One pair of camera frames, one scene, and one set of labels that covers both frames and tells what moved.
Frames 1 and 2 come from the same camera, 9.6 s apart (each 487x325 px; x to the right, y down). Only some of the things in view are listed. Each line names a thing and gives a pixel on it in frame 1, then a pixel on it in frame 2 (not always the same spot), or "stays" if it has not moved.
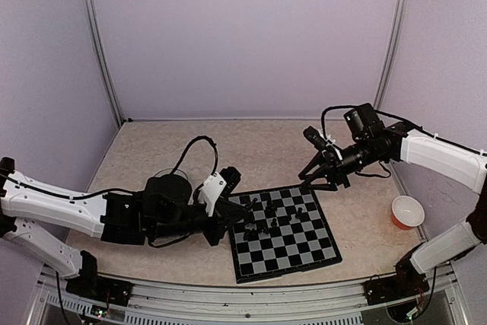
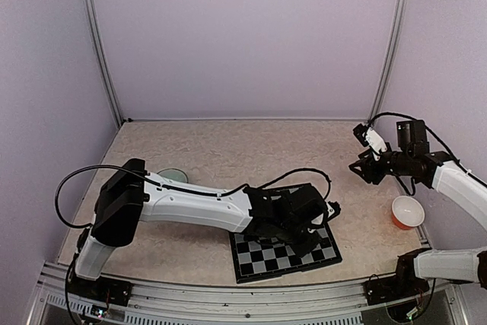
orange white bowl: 407,212 stays
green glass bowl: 168,170 stays
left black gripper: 221,225 to 304,249
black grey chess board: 288,235 stays
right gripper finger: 315,162 to 367,167
